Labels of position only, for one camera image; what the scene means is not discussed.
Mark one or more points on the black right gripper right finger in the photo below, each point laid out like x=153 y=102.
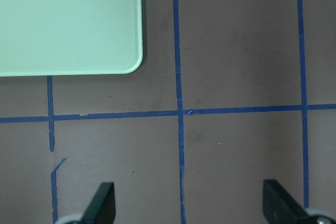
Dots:
x=279 y=206

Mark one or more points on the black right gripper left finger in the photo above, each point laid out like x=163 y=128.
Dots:
x=102 y=208

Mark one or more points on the mint green tray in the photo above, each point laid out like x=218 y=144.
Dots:
x=70 y=37

